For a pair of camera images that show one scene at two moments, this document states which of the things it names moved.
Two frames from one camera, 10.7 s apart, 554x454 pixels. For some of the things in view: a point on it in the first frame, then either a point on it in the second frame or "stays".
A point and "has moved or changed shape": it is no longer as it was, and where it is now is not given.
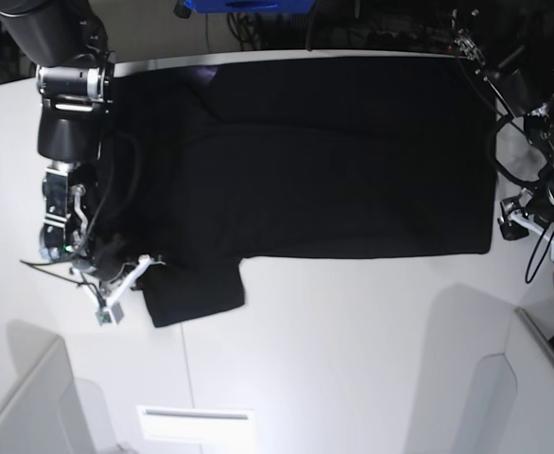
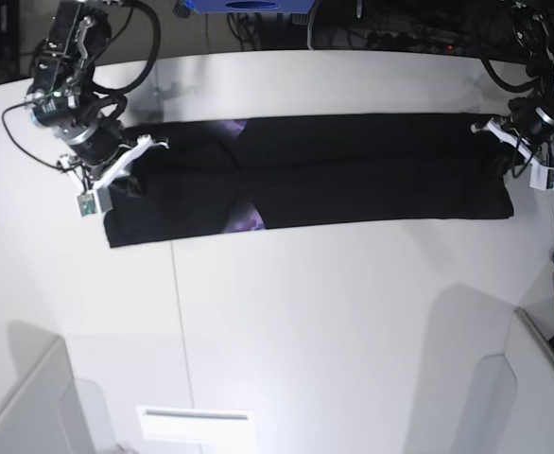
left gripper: [114, 275] to [100, 155]
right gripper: [528, 209] to [530, 127]
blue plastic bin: [250, 6] stays
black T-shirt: [213, 164] has moved or changed shape
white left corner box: [39, 411] stays
